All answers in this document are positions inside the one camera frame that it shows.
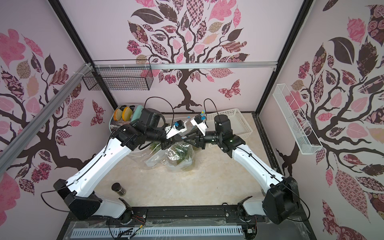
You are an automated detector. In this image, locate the white plastic basket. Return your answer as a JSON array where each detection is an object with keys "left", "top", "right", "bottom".
[{"left": 206, "top": 109, "right": 253, "bottom": 140}]

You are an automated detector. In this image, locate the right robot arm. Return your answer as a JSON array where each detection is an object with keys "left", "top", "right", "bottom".
[{"left": 185, "top": 115, "right": 301, "bottom": 225}]

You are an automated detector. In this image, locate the left bread slice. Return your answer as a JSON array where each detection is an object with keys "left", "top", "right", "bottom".
[{"left": 113, "top": 109, "right": 123, "bottom": 122}]

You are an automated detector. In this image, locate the aluminium frame bar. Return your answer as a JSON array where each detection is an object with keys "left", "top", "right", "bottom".
[
  {"left": 95, "top": 62, "right": 278, "bottom": 70},
  {"left": 1, "top": 63, "right": 91, "bottom": 174}
]

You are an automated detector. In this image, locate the white wire wall shelf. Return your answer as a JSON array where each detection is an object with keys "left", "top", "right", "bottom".
[{"left": 273, "top": 84, "right": 323, "bottom": 155}]

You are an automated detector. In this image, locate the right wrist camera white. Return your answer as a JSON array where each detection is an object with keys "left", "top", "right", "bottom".
[{"left": 191, "top": 115, "right": 208, "bottom": 136}]

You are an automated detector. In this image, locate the bread slice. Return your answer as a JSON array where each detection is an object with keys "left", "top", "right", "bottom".
[
  {"left": 113, "top": 109, "right": 123, "bottom": 122},
  {"left": 122, "top": 107, "right": 133, "bottom": 122}
]

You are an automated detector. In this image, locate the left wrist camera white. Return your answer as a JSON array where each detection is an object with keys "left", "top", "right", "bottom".
[{"left": 165, "top": 120, "right": 188, "bottom": 139}]

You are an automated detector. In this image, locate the aluminium frame bar left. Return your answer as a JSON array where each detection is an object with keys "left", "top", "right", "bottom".
[{"left": 1, "top": 63, "right": 91, "bottom": 174}]

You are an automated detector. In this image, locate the aluminium frame bar back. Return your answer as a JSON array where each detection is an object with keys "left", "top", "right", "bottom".
[{"left": 95, "top": 62, "right": 278, "bottom": 70}]

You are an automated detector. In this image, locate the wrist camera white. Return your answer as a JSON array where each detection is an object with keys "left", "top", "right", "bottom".
[
  {"left": 165, "top": 120, "right": 188, "bottom": 139},
  {"left": 191, "top": 115, "right": 208, "bottom": 136}
]

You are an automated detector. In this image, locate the right bread slice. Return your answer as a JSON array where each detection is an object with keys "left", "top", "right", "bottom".
[{"left": 122, "top": 107, "right": 133, "bottom": 122}]

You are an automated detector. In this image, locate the white slotted cable duct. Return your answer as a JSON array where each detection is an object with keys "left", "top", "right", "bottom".
[{"left": 69, "top": 226, "right": 243, "bottom": 240}]

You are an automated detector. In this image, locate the silver toaster mint side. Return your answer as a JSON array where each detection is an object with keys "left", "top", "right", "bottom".
[{"left": 109, "top": 104, "right": 144, "bottom": 133}]

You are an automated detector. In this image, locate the dark lidded spice jar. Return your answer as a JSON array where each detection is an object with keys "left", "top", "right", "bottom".
[{"left": 111, "top": 183, "right": 127, "bottom": 197}]

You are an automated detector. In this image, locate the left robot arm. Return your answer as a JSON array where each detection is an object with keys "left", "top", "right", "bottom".
[{"left": 54, "top": 108, "right": 187, "bottom": 224}]

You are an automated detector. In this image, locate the black wire wall basket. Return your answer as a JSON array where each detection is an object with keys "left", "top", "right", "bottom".
[{"left": 82, "top": 60, "right": 154, "bottom": 91}]

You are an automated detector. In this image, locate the zip-top bag clear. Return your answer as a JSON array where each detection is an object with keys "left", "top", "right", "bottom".
[
  {"left": 128, "top": 142, "right": 167, "bottom": 170},
  {"left": 163, "top": 143, "right": 196, "bottom": 173}
]

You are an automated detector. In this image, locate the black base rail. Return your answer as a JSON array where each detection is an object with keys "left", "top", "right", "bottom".
[{"left": 57, "top": 205, "right": 316, "bottom": 240}]

